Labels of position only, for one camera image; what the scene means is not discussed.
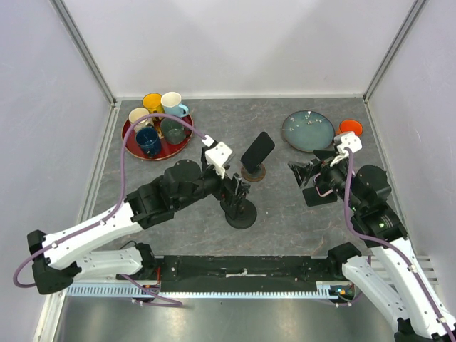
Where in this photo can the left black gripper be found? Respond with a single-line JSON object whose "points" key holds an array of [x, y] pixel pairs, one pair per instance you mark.
{"points": [[243, 187]]}

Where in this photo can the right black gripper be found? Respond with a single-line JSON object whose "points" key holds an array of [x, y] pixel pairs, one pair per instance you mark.
{"points": [[302, 172]]}

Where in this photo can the black round base phone stand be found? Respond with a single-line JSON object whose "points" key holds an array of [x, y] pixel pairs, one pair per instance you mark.
{"points": [[244, 216]]}

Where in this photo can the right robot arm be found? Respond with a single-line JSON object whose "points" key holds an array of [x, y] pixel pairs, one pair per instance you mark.
{"points": [[408, 302]]}

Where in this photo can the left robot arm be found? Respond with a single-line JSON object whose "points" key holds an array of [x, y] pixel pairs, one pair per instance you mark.
{"points": [[60, 259]]}

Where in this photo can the pink cased phone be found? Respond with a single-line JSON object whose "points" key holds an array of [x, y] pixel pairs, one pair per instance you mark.
{"points": [[325, 191]]}

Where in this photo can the black phone on wooden stand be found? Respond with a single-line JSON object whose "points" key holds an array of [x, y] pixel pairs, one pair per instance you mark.
{"points": [[257, 152]]}

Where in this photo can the blue ceramic plate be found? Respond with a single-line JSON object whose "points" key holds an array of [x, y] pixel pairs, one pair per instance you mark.
{"points": [[307, 130]]}

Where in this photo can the orange mug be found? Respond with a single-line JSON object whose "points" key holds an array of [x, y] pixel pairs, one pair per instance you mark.
{"points": [[350, 125]]}

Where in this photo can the red round tray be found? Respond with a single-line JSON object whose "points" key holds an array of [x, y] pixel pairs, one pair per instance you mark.
{"points": [[167, 150]]}

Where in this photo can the grey green mug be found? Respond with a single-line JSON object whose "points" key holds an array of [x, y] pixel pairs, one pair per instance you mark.
{"points": [[174, 132]]}

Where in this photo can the dark blue mug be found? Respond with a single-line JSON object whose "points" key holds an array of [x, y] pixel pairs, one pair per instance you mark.
{"points": [[148, 141]]}

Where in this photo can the light blue mug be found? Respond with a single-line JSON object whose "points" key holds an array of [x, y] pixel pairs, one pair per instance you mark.
{"points": [[172, 105]]}

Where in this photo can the yellow mug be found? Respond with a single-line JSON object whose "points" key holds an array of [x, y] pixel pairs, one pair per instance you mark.
{"points": [[152, 102]]}

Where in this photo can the cream white mug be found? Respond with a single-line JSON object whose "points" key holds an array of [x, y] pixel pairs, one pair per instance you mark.
{"points": [[138, 119]]}

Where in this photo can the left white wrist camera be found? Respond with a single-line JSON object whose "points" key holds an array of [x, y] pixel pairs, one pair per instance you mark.
{"points": [[217, 155]]}

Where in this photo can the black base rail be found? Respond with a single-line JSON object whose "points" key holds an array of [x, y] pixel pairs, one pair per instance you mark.
{"points": [[197, 274]]}

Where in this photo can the white cable duct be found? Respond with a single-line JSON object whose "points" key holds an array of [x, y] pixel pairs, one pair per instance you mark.
{"points": [[127, 290]]}

